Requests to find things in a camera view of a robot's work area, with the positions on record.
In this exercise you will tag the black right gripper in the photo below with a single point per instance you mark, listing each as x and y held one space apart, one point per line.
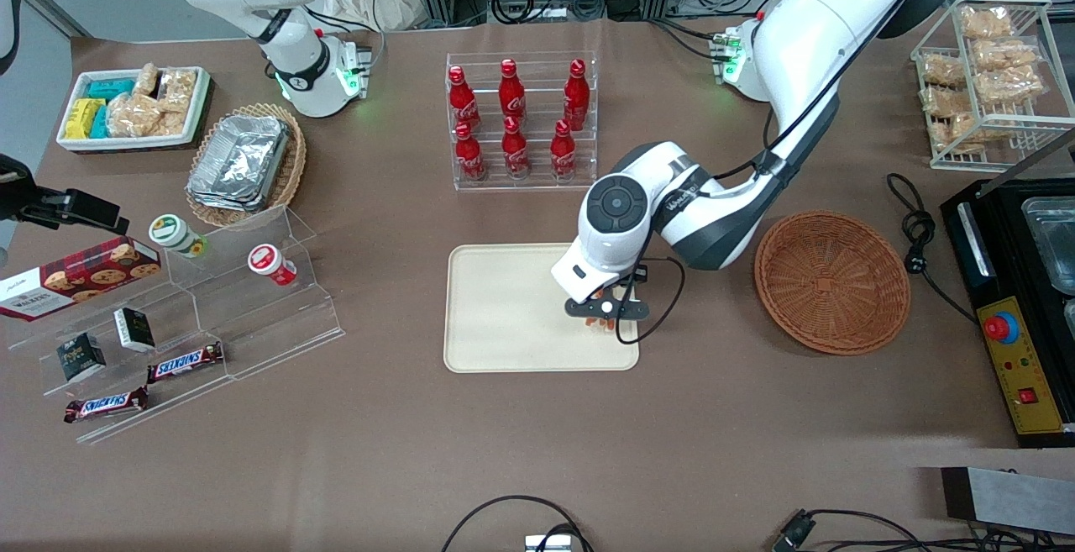
32 202

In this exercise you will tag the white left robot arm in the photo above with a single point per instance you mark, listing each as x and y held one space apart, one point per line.
806 31

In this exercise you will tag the oval tan wicker basket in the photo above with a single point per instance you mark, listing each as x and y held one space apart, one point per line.
290 174

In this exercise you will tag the cream plastic tray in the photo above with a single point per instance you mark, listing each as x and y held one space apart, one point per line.
504 308

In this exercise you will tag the round brown wicker basket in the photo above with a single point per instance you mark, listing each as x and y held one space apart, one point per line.
831 283

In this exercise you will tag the red tartan cookie box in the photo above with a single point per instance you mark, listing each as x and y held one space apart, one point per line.
80 279

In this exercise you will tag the white rectangular snack bin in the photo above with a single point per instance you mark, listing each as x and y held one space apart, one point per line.
126 142

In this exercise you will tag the green lid yogurt cup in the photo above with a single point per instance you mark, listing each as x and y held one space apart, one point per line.
175 234

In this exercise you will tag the teal snack packet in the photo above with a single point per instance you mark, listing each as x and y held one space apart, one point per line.
111 88
101 123

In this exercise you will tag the yellow snack packet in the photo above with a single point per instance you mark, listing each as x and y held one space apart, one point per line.
81 119

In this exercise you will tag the clear bagged rice cracker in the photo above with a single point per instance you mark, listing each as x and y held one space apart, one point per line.
147 80
172 123
133 115
178 90

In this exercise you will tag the small black carton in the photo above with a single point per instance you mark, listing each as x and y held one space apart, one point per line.
134 329
81 357

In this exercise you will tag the stacked aluminium foil trays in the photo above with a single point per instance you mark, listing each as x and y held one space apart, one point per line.
239 161

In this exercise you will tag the brown Snickers bar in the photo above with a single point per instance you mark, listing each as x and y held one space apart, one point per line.
185 362
105 405

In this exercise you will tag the red lid yogurt cup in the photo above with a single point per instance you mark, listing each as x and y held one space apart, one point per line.
269 262

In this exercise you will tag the clear acrylic step stand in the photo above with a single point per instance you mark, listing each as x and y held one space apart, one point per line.
126 430
269 325

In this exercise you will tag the red cola bottle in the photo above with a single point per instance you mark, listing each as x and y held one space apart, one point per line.
563 153
515 153
463 102
576 98
470 157
511 94

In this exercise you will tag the clear acrylic bottle rack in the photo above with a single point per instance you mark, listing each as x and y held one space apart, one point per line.
537 81

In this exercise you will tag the silver metal clamp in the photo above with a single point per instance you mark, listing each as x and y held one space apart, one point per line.
547 544

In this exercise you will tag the bagged fried snack pack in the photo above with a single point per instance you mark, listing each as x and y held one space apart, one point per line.
1004 55
942 70
987 23
962 132
945 101
1012 86

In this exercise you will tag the black appliance yellow panel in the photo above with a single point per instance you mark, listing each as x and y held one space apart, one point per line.
1029 367

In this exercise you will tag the grey metal box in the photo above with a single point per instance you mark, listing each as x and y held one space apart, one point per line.
1008 497

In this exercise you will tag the steel pan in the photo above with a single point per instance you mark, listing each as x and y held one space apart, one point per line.
1054 241
1070 321

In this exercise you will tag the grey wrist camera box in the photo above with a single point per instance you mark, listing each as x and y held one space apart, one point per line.
606 309

